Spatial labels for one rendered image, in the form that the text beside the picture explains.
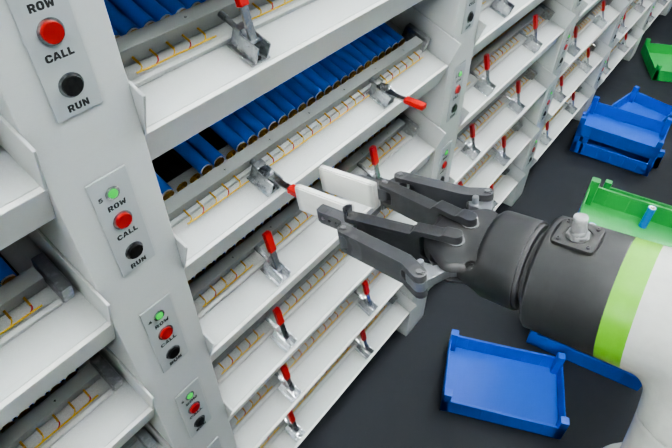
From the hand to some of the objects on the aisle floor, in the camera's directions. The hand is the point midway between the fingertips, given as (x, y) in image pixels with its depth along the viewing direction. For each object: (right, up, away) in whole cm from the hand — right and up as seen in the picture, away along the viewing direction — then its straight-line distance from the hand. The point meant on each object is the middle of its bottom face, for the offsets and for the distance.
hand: (336, 195), depth 53 cm
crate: (+44, -52, +90) cm, 113 cm away
